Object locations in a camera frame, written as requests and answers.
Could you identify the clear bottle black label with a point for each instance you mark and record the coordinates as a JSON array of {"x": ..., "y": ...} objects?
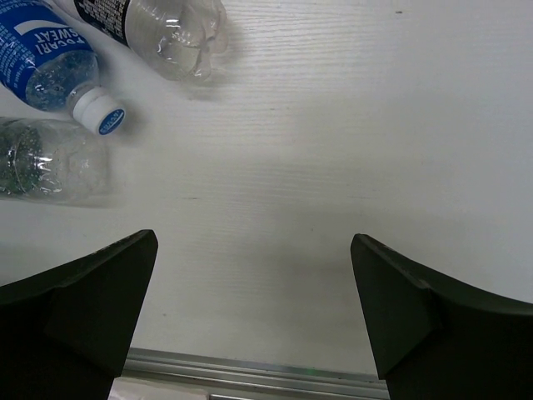
[{"x": 174, "y": 38}]

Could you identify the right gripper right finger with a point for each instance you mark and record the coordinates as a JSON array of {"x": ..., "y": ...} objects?
[{"x": 435, "y": 337}]

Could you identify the clear bottle green label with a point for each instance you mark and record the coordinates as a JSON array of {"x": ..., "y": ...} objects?
[{"x": 51, "y": 161}]

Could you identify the clear bottle blue label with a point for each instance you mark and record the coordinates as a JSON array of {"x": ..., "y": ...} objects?
[{"x": 51, "y": 67}]

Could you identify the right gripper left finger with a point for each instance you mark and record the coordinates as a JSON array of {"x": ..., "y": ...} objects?
[{"x": 66, "y": 332}]

